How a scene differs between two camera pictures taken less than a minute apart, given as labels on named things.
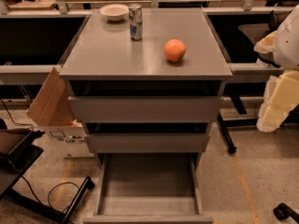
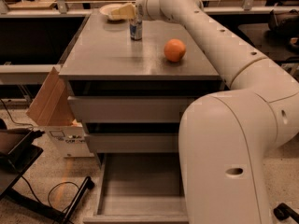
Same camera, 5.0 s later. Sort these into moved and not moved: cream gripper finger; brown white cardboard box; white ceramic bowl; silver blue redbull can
Moved: cream gripper finger
Not moved: brown white cardboard box; silver blue redbull can; white ceramic bowl
